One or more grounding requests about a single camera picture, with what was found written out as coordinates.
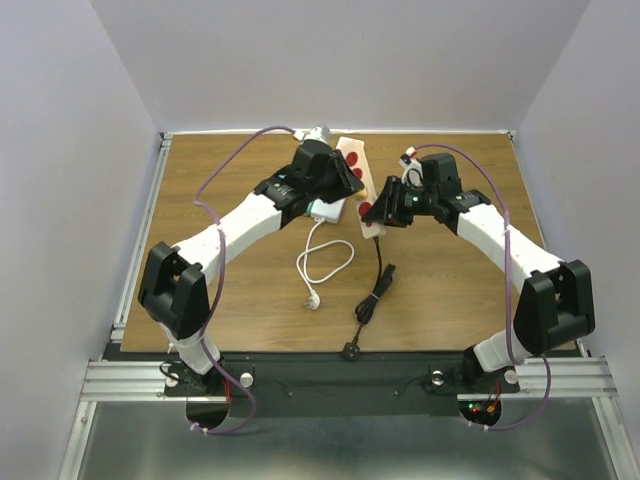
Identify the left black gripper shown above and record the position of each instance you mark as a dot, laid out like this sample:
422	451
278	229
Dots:
341	171

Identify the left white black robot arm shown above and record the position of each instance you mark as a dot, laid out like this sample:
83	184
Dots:
174	286

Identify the aluminium frame rail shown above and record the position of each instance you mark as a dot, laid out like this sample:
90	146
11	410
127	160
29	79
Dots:
82	423

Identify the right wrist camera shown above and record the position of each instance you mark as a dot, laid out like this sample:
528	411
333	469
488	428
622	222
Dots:
412	169

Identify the white multicolour power strip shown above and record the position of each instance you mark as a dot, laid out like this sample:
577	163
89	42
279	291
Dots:
326	212

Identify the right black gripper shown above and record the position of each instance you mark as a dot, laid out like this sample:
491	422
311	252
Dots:
387	210

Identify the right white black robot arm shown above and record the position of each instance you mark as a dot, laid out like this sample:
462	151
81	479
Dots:
555	303

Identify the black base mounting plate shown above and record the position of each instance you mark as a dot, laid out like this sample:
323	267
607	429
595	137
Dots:
288	385

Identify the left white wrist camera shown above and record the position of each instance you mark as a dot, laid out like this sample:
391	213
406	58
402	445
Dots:
319	133

